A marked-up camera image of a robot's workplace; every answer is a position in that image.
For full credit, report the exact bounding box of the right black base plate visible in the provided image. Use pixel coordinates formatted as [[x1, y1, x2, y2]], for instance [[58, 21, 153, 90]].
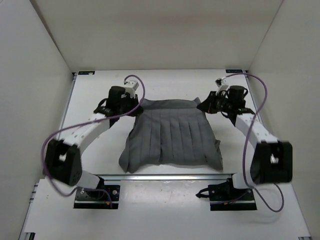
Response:
[[195, 182, 257, 212]]

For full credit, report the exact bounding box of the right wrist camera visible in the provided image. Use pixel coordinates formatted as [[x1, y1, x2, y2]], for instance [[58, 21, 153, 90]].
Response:
[[215, 76, 229, 95]]

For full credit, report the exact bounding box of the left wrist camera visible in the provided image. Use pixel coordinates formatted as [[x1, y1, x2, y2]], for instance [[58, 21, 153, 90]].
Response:
[[124, 80, 139, 98]]

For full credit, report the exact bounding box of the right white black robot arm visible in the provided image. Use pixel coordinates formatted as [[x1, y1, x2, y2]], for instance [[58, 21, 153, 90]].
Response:
[[197, 85, 293, 200]]

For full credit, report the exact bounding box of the left blue table label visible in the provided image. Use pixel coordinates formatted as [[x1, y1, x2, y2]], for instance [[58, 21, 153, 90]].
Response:
[[77, 70, 95, 76]]

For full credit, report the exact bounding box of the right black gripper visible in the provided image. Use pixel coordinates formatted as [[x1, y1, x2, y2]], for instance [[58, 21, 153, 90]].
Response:
[[198, 92, 233, 115]]

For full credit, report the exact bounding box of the grey pleated skirt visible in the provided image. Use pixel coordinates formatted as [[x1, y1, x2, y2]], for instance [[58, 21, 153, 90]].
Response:
[[118, 97, 223, 173]]

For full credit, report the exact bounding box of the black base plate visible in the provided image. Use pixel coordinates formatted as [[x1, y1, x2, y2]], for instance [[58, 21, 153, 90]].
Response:
[[195, 182, 257, 212], [73, 184, 121, 210]]

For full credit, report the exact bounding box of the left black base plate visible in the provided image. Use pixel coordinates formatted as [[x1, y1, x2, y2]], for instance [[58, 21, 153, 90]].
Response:
[[73, 184, 121, 210]]

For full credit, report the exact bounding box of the blue table label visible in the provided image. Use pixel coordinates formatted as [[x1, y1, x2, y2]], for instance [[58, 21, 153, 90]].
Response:
[[77, 70, 95, 76], [225, 69, 243, 74]]

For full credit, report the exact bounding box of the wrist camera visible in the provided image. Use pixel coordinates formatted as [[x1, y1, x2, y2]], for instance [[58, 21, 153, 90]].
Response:
[[215, 76, 229, 95], [124, 80, 139, 98]]

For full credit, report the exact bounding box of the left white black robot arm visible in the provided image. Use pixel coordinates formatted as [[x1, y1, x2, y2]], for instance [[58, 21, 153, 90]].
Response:
[[44, 81, 143, 199]]

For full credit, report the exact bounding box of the right blue table label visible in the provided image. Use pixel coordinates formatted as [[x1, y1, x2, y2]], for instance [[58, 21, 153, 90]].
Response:
[[225, 69, 243, 74]]

